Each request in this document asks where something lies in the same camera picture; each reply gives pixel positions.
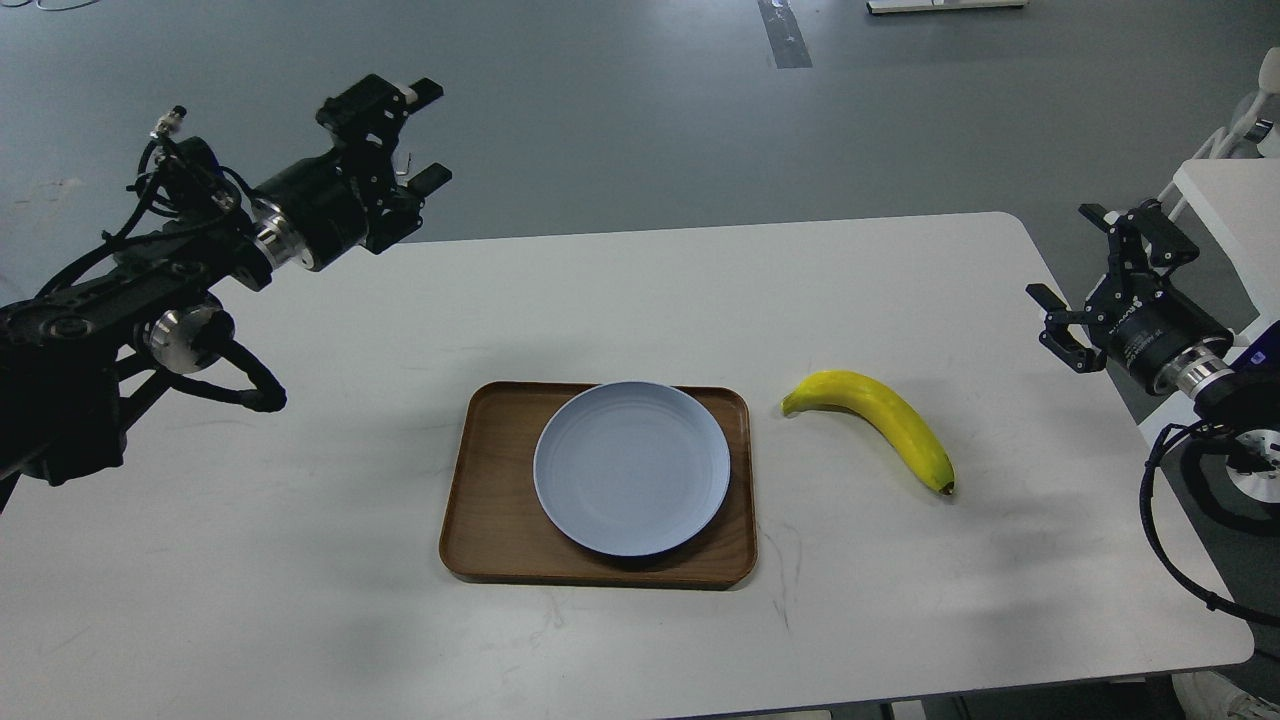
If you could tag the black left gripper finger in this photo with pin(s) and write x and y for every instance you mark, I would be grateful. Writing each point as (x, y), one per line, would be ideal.
(365, 120)
(405, 201)

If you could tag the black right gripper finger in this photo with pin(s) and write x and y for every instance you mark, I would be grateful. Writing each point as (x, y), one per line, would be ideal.
(1144, 246)
(1056, 335)

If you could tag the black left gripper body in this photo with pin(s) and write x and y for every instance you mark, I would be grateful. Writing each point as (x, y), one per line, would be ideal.
(320, 208)

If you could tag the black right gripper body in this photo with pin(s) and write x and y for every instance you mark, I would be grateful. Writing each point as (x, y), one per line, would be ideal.
(1149, 327)

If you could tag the light blue plate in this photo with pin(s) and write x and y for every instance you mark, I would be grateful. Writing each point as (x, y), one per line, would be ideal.
(631, 469)

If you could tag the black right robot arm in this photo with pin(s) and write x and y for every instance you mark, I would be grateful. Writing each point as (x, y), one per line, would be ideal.
(1239, 405)

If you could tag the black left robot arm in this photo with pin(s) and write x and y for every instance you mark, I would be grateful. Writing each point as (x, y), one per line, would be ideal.
(105, 338)

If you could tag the yellow banana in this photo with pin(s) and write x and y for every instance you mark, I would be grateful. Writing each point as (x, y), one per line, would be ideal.
(895, 419)

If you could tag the white side table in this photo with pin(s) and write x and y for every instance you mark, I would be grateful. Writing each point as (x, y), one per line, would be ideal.
(1230, 183)

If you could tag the brown wooden tray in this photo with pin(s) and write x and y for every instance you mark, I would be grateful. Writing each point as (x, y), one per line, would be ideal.
(495, 529)

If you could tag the white shoe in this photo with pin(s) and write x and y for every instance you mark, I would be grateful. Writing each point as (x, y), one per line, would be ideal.
(1212, 696)

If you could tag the grey floor tape strip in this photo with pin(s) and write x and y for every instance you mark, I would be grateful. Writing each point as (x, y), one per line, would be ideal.
(784, 35)

